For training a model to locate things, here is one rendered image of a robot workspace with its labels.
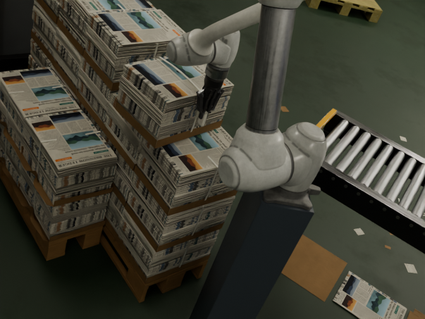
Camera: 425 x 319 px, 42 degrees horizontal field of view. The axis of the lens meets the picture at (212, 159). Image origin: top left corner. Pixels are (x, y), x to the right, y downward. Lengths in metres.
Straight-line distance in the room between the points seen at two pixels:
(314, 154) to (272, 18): 0.48
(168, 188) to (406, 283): 1.79
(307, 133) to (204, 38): 0.48
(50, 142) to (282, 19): 1.31
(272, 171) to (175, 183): 0.58
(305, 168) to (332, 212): 1.86
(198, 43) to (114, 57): 0.59
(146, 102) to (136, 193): 0.48
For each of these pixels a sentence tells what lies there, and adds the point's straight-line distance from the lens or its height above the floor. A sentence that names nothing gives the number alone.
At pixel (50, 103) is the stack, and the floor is 0.60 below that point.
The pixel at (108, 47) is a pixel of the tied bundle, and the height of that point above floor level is 1.01.
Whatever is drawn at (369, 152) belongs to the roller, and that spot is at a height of 0.80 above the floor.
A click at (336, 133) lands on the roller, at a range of 2.85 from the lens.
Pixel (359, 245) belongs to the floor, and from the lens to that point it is 3.56.
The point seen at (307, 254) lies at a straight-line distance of 3.30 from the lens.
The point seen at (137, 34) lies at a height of 1.07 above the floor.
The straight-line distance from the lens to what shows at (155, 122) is 2.18.
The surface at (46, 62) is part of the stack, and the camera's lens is 3.10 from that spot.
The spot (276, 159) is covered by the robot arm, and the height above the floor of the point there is 1.23.
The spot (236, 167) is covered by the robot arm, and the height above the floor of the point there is 1.20.
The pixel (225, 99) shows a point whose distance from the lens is 2.36.
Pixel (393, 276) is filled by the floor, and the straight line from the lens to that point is 3.51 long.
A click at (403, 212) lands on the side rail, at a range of 2.57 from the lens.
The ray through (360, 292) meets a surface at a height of 0.01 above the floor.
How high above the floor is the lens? 2.20
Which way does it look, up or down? 37 degrees down
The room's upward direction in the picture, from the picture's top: 20 degrees clockwise
